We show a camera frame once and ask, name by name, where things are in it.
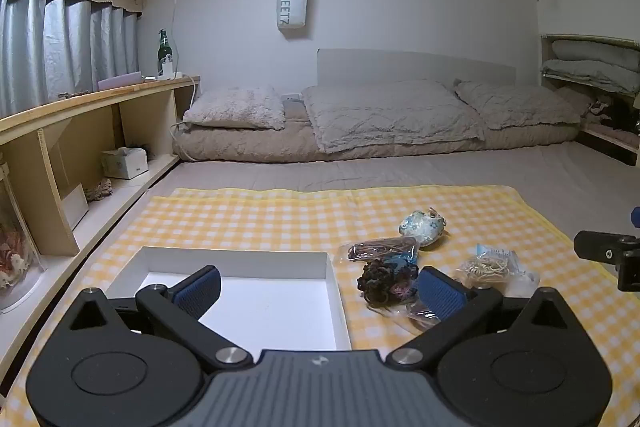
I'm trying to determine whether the bag of dark scrunchies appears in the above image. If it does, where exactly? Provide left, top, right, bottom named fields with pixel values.
left=356, top=252, right=443, bottom=335

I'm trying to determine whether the bag of beige hair ties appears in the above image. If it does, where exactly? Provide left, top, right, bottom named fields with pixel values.
left=455, top=244, right=542, bottom=299

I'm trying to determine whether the bundle of beige rope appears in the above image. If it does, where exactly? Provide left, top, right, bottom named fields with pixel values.
left=84, top=178, right=115, bottom=202

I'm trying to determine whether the blue white floral scrunchie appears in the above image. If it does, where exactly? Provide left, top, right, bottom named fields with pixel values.
left=400, top=208, right=447, bottom=248

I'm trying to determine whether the wooden bedside shelf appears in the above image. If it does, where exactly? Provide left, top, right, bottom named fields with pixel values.
left=0, top=75, right=201, bottom=360

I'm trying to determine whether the yellow checkered blanket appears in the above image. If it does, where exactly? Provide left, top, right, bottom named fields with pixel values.
left=0, top=185, right=640, bottom=427

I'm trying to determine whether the white charger block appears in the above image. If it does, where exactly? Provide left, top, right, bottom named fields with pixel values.
left=158, top=59, right=184, bottom=81

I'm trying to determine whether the wooden wall cubby shelf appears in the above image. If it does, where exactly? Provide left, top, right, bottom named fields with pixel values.
left=537, top=34, right=640, bottom=168

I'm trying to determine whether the grey curtain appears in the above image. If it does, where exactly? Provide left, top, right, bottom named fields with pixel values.
left=0, top=0, right=141, bottom=120

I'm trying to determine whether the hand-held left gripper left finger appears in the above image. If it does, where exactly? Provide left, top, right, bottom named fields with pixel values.
left=67, top=266, right=253, bottom=370

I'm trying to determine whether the bag of brown hair ties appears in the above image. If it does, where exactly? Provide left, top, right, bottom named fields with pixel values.
left=334, top=236, right=420, bottom=264

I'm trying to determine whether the white tissue box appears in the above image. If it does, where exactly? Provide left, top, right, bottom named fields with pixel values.
left=101, top=148, right=149, bottom=180

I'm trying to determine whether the pale lavender flat box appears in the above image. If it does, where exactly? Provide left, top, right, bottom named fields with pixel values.
left=97, top=72, right=143, bottom=92

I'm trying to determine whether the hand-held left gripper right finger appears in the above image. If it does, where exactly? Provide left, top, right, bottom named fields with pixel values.
left=387, top=267, right=573, bottom=370

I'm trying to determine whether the quilted beige duvet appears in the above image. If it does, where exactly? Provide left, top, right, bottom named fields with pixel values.
left=301, top=79, right=486, bottom=154

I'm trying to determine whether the green glass bottle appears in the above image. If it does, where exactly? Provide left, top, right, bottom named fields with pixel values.
left=157, top=29, right=174, bottom=75

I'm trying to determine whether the folded grey blanket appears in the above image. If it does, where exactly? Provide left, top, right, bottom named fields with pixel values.
left=550, top=39, right=640, bottom=72
left=541, top=59, right=640, bottom=94

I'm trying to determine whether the dark plush toy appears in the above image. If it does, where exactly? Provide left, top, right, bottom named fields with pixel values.
left=585, top=94, right=640, bottom=132

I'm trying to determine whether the fuzzy beige pillow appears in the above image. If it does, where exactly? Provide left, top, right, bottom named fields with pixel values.
left=182, top=86, right=286, bottom=130

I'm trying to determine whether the folded beige comforter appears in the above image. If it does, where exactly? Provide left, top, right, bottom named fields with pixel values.
left=172, top=102, right=583, bottom=164

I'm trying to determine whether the quilted beige pillow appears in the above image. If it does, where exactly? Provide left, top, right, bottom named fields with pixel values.
left=454, top=79, right=581, bottom=130

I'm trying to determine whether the shallow white cardboard box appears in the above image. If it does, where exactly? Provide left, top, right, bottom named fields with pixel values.
left=106, top=247, right=352, bottom=353

